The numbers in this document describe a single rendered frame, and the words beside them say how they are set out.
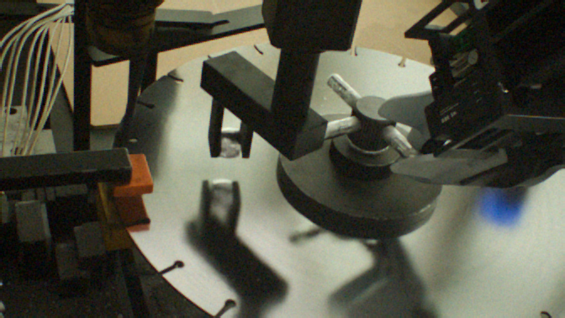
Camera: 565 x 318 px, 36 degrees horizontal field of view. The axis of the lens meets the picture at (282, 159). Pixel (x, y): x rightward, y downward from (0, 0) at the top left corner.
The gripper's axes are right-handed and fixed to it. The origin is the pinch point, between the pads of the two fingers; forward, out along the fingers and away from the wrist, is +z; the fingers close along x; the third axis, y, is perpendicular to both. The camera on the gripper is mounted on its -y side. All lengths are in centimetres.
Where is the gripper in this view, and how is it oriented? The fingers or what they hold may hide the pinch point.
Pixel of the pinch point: (424, 159)
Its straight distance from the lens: 55.0
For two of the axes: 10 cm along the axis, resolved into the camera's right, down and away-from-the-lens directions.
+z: -4.8, 3.7, 8.0
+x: 1.7, 9.3, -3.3
